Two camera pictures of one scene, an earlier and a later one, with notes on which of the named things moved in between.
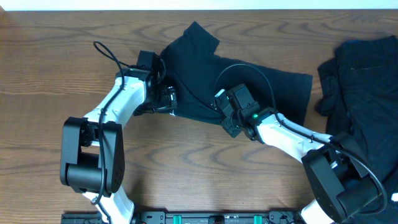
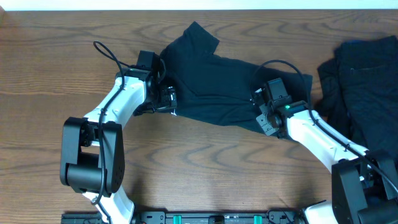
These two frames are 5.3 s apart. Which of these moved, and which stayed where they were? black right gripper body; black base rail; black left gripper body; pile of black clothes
Moved: black right gripper body
Stayed: black base rail; pile of black clothes; black left gripper body
